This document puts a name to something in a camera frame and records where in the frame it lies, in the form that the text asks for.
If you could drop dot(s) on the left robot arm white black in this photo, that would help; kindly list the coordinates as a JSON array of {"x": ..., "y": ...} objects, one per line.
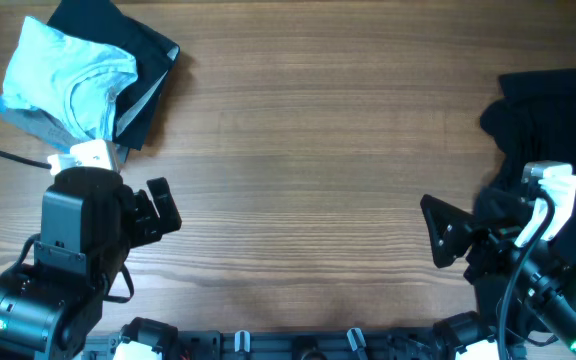
[{"x": 53, "y": 295}]

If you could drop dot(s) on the folded grey garment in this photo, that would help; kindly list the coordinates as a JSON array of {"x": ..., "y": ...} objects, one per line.
[{"x": 41, "y": 125}]

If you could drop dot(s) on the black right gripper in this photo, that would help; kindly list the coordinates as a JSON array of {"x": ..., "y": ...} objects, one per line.
[{"x": 494, "y": 231}]

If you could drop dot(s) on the light blue t-shirt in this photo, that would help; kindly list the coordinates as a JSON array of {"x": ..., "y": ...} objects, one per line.
[{"x": 73, "y": 80}]

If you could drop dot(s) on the black garment pile right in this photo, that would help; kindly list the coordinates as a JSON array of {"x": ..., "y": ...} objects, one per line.
[{"x": 535, "y": 121}]

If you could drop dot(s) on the folded black garment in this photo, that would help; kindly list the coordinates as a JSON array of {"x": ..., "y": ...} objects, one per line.
[{"x": 150, "y": 59}]

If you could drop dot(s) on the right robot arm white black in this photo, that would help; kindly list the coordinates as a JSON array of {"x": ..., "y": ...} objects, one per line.
[{"x": 543, "y": 285}]

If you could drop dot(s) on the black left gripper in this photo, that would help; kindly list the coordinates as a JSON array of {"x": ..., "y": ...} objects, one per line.
[{"x": 151, "y": 229}]

